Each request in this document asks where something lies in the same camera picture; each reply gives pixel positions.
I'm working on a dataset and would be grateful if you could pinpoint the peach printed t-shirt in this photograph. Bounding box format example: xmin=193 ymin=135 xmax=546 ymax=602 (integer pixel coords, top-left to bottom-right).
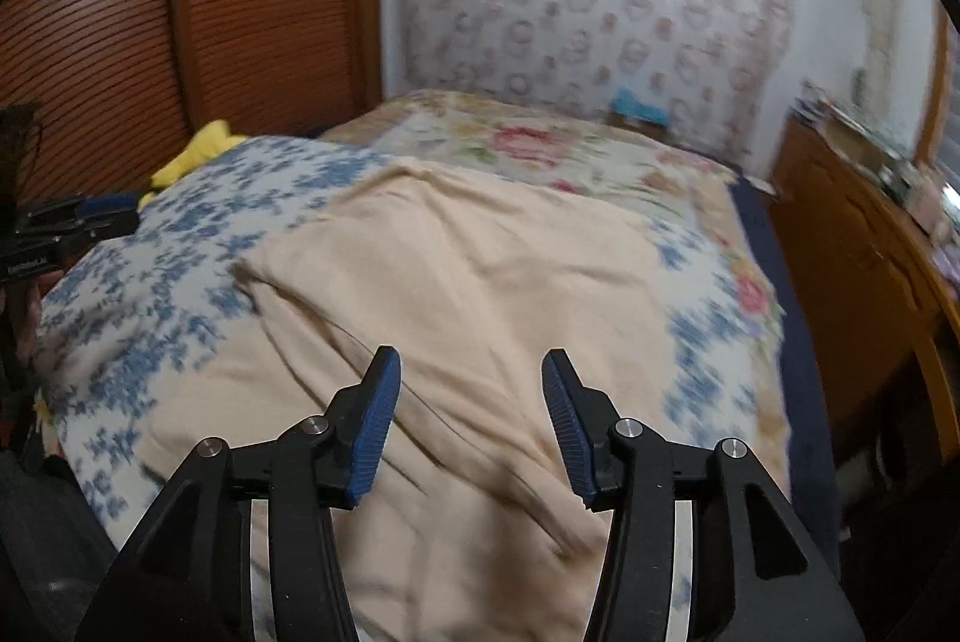
xmin=138 ymin=154 xmax=790 ymax=642

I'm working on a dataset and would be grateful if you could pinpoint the pink floral bed cover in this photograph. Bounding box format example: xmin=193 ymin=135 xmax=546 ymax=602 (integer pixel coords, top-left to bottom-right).
xmin=320 ymin=89 xmax=782 ymax=340

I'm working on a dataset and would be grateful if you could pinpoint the wooden sideboard cabinet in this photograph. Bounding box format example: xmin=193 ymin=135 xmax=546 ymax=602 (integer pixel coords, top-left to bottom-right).
xmin=768 ymin=115 xmax=958 ymax=458

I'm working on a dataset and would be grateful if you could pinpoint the cardboard box with blue cloth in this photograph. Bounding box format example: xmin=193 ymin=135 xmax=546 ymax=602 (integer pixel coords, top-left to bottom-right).
xmin=608 ymin=88 xmax=669 ymax=135

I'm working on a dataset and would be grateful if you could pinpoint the brown louvered wardrobe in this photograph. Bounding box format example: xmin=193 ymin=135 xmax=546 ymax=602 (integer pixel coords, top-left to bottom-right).
xmin=2 ymin=0 xmax=382 ymax=200

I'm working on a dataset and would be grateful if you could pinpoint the blue floral white blanket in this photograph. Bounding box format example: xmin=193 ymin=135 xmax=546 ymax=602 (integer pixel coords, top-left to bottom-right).
xmin=29 ymin=133 xmax=793 ymax=642

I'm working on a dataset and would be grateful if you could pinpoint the yellow Pikachu plush toy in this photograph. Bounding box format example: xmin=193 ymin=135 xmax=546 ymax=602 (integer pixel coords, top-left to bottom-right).
xmin=139 ymin=119 xmax=247 ymax=208

